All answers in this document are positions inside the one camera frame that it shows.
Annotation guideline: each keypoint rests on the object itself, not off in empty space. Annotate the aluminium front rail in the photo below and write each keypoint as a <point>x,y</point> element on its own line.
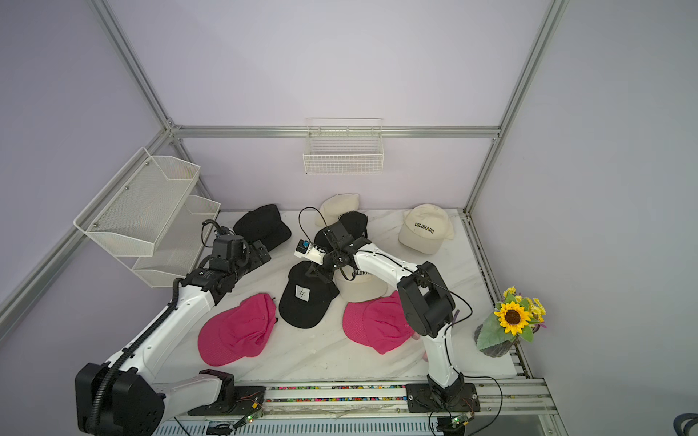
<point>516,406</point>

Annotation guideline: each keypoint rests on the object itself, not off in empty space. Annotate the cream Colorado cap front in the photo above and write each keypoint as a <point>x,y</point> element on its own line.
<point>356,286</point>

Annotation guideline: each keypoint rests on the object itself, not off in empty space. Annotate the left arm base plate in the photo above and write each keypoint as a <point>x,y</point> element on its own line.
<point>243,400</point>

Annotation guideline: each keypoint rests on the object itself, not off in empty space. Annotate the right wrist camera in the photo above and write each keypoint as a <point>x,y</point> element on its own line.
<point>307,251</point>

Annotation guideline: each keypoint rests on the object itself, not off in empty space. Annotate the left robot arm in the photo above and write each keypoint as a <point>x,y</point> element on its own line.
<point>121,396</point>

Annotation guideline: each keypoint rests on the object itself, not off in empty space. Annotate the black cap with white patch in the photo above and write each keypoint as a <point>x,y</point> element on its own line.
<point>305,299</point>

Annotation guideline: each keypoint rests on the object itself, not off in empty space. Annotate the white wire wall basket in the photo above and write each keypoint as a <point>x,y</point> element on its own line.
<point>344,146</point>

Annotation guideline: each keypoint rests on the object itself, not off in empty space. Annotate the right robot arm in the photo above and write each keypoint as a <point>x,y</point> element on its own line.
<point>427,303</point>

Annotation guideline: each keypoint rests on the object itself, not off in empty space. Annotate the white two-tier mesh shelf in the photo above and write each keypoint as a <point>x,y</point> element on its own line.
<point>149,218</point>

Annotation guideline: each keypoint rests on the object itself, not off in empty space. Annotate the aluminium cage frame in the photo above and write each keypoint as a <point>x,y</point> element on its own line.
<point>66,117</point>

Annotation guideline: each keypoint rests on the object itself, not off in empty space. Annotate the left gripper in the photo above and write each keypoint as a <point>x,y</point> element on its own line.
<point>255,260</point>

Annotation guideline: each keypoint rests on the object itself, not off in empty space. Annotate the cream colorado cap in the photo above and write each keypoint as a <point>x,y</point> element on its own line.
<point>356,286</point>
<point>426,228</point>

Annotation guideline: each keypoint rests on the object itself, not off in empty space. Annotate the magenta cap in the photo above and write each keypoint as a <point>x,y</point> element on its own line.
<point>379,324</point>
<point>243,331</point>

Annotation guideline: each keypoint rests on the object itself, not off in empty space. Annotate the sunflower bouquet in pot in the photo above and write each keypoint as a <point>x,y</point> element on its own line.
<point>514,319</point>

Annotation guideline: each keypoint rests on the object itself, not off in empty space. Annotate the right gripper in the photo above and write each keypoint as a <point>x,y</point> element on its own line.
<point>328,248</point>

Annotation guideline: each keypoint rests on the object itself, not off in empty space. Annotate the plain black cap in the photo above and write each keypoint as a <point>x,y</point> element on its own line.
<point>263,224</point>
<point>354,222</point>

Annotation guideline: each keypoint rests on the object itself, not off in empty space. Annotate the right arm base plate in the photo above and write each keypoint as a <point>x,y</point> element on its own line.
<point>460,397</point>

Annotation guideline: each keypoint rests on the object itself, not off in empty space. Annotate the cream cap back middle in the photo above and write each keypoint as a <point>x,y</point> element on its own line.
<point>332,208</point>

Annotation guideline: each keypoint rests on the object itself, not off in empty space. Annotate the cream Colorado cap back right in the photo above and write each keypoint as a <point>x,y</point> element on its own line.
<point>426,228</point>

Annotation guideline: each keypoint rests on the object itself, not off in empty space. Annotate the right magenta cap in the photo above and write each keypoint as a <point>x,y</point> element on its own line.
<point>379,324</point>

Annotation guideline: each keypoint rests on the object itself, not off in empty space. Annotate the left magenta cap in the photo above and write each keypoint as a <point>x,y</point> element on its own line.
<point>243,331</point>

